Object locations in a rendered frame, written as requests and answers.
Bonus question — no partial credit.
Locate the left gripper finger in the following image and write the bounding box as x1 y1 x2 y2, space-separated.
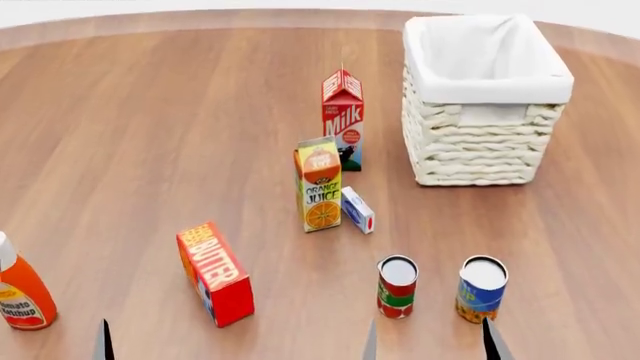
91 318 116 360

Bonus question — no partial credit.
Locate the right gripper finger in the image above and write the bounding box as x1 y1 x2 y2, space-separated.
481 316 516 360
360 318 378 360

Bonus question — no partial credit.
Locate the red tomato sauce can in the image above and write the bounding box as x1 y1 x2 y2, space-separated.
376 254 420 320

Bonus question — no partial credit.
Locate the orange tomato ketchup bottle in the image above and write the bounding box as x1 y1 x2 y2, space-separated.
0 231 58 331

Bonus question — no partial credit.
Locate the white woven wicker basket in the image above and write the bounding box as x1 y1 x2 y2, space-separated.
401 66 567 188

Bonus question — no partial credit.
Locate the white cloth basket liner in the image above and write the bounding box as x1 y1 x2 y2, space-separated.
402 13 575 123

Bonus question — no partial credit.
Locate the blue soup can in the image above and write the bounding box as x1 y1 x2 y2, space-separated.
455 255 509 324

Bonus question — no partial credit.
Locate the red butter box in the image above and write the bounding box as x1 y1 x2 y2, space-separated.
175 220 256 329

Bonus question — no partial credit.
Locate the small blue white box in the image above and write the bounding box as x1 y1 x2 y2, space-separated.
340 185 376 236

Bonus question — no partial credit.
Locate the orange juice carton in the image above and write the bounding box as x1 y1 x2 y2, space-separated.
293 135 344 234

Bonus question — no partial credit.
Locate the red milk carton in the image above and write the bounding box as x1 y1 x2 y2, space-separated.
320 61 365 173

